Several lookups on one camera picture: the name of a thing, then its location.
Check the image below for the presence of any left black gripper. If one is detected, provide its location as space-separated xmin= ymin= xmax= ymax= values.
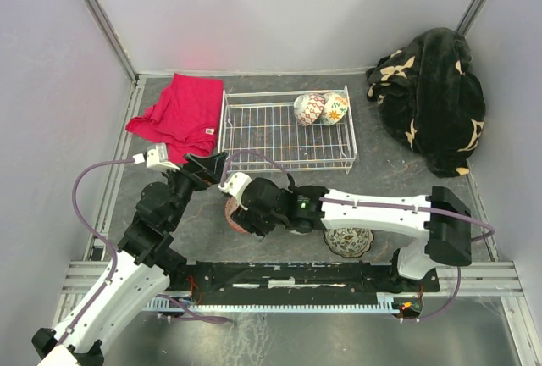
xmin=159 ymin=151 xmax=227 ymax=229

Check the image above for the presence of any blue triangle pattern bowl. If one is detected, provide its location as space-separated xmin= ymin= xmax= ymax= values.
xmin=224 ymin=197 xmax=248 ymax=234

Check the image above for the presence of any dark scalloped floral bowl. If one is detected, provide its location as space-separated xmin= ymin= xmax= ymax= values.
xmin=324 ymin=228 xmax=374 ymax=258

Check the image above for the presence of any red lattice pattern bowl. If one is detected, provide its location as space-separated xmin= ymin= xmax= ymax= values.
xmin=293 ymin=92 xmax=325 ymax=126

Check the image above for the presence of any orange flower leaf bowl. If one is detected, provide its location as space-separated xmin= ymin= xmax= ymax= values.
xmin=319 ymin=92 xmax=349 ymax=126

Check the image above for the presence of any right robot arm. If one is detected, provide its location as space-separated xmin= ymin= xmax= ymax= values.
xmin=219 ymin=173 xmax=472 ymax=291

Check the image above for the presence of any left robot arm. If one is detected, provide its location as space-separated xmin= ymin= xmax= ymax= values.
xmin=31 ymin=149 xmax=227 ymax=365

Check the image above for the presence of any brown square pattern bowl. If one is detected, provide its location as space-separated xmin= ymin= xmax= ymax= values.
xmin=289 ymin=229 xmax=313 ymax=236

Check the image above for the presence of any red folded cloth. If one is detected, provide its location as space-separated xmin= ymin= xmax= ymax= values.
xmin=125 ymin=74 xmax=224 ymax=164

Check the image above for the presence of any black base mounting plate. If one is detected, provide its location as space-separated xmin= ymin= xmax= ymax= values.
xmin=167 ymin=262 xmax=440 ymax=304

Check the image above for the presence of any black floral plush blanket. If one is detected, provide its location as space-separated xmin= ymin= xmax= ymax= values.
xmin=366 ymin=27 xmax=486 ymax=178

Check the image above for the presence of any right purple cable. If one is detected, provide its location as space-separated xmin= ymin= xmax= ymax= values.
xmin=219 ymin=149 xmax=293 ymax=189

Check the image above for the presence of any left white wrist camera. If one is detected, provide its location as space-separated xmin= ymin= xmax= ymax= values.
xmin=146 ymin=142 xmax=180 ymax=172

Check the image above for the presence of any white wire dish rack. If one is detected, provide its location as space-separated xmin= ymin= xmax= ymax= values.
xmin=217 ymin=90 xmax=357 ymax=173

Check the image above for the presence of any slotted cable duct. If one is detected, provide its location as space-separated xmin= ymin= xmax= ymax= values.
xmin=146 ymin=293 xmax=423 ymax=313

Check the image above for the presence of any aluminium frame rail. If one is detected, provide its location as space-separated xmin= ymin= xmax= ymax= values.
xmin=62 ymin=261 xmax=523 ymax=297

